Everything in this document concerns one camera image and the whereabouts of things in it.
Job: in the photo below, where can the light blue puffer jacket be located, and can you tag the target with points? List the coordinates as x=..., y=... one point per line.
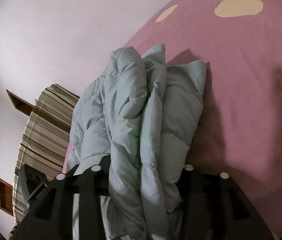
x=131, y=105

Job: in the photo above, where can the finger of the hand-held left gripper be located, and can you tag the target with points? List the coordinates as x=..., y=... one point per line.
x=30, y=173

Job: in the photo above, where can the striped cushion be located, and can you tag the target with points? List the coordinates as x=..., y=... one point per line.
x=45, y=130

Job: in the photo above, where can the brown wooden frame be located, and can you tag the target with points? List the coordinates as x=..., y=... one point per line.
x=4, y=195
x=18, y=101

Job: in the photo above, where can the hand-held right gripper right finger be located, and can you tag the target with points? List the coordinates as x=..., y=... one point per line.
x=196, y=186

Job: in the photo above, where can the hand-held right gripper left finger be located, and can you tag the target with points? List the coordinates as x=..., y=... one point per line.
x=90, y=181

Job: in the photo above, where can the pink bedspread with cream dots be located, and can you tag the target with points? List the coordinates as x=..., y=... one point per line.
x=243, y=67

